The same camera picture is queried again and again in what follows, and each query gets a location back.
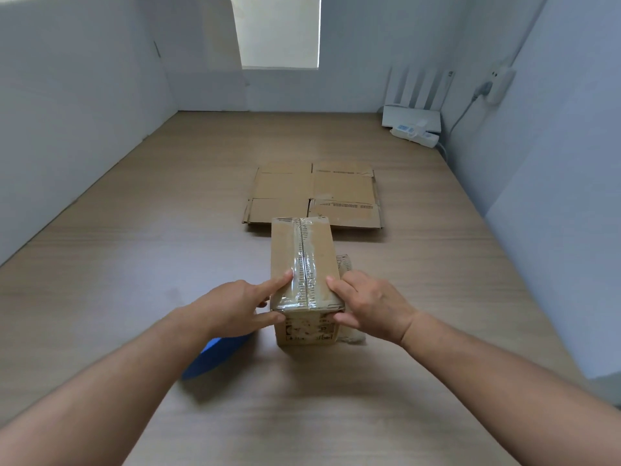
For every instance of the person's right hand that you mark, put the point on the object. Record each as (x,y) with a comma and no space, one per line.
(378,310)

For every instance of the person's left hand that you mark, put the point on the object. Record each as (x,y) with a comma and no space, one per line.
(228,310)

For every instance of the blue tape dispenser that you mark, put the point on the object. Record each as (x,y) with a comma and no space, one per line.
(213,356)

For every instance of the picture-printed cardboard box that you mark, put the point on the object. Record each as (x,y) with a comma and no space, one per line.
(284,252)

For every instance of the plain cardboard box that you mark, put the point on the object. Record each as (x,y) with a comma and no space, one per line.
(281,189)

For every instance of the person's right forearm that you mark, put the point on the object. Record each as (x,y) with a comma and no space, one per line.
(524,383)

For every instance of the person's left forearm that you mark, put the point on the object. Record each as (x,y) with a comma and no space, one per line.
(97,393)

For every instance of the white power strip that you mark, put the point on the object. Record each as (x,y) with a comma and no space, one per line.
(427,138)

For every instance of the white router with antennas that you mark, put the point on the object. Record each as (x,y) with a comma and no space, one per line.
(410,116)

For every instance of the white foam partition board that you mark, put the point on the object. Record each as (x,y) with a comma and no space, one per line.
(73,116)

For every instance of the bright window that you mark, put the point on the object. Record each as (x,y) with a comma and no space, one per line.
(279,29)

